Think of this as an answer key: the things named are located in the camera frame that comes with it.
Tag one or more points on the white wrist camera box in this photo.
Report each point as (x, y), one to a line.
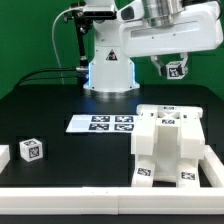
(131, 12)

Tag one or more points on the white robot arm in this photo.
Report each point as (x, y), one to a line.
(111, 72)

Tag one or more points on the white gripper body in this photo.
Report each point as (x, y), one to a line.
(170, 27)

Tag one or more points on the white left fence bar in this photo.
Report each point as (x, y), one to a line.
(4, 156)

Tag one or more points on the white tagged cube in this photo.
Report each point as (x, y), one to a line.
(174, 70)
(31, 149)

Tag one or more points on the white chair side plank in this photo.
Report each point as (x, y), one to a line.
(191, 140)
(144, 134)

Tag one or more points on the white front fence bar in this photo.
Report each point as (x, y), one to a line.
(111, 201)

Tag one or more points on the white chair side plank front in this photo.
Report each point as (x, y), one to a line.
(144, 134)

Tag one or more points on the white paper tag sheet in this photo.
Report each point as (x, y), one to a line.
(101, 124)

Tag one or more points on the black camera stand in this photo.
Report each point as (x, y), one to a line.
(83, 16)

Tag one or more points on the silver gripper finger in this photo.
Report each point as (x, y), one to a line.
(184, 68)
(158, 64)

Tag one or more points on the white chair seat part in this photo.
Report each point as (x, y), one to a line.
(166, 149)

